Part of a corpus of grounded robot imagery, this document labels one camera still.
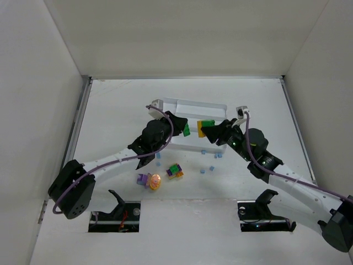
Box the green lego brick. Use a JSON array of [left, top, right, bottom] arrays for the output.
[[201, 119, 215, 128], [183, 123, 191, 137]]

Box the yellow lego brick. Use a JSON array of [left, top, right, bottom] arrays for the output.
[[197, 120, 206, 138]]

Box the green purple yellow lego stack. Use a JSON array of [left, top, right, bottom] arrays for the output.
[[166, 163, 184, 179]]

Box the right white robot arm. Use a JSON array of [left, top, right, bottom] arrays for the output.
[[201, 119, 352, 253]]

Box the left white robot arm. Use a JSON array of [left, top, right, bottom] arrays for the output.
[[47, 108, 188, 220]]

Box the white divided sorting tray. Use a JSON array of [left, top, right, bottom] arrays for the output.
[[153, 97, 228, 154]]

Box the orange round lego figure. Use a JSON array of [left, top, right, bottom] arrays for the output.
[[147, 174, 161, 190]]

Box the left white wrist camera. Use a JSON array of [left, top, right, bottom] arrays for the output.
[[148, 99, 164, 119]]

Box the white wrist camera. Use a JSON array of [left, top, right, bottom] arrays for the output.
[[236, 106, 250, 122], [148, 99, 164, 119]]

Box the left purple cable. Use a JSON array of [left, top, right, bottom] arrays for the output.
[[52, 104, 174, 215]]

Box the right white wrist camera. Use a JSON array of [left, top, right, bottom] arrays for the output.
[[236, 106, 250, 122]]

